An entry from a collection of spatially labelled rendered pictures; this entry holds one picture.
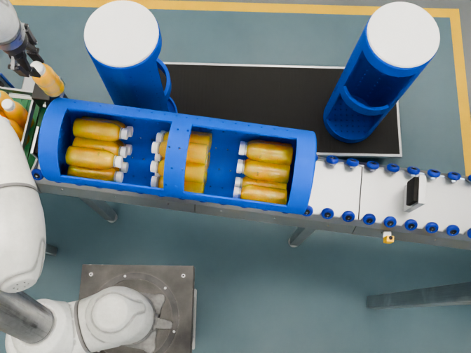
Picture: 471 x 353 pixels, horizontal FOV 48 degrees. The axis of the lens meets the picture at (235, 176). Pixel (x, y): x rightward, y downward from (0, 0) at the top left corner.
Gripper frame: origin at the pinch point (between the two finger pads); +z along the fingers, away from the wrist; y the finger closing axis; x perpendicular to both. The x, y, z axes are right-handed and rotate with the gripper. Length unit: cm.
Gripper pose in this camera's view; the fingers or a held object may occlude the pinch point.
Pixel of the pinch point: (33, 64)
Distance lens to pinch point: 166.4
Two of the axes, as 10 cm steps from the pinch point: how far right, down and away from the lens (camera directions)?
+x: -9.9, -1.7, -0.4
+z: -0.7, 1.5, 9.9
